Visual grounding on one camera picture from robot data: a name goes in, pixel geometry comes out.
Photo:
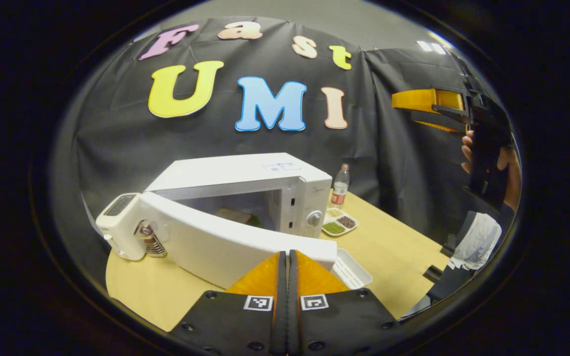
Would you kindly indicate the white microwave oven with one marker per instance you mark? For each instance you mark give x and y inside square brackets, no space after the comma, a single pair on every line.
[235,173]

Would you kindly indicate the dark chair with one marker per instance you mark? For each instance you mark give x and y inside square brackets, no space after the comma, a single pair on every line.
[448,288]

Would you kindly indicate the white toaster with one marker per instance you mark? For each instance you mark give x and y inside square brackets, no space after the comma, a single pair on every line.
[121,232]

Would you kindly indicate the small ceiling light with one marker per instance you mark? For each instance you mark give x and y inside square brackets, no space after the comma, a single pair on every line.
[431,47]

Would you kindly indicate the divided tray of beans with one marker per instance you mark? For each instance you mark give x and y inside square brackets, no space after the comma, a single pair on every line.
[334,228]

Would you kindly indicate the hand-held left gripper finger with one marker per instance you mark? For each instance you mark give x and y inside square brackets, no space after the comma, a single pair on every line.
[280,306]
[292,316]

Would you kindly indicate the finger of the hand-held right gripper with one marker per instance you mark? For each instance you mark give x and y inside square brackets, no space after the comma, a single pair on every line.
[423,100]
[438,121]

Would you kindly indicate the black table clamp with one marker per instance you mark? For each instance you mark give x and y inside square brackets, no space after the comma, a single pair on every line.
[433,273]

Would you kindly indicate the sandwich with lettuce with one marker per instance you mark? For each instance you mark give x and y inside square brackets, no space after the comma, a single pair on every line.
[233,216]

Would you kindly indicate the brown utensil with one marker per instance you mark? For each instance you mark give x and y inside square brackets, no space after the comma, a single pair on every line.
[146,230]

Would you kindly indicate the white rectangular tray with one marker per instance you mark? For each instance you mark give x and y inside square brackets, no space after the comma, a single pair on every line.
[352,272]

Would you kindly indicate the clear plastic bottle red label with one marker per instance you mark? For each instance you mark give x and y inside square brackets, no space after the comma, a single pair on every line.
[340,190]

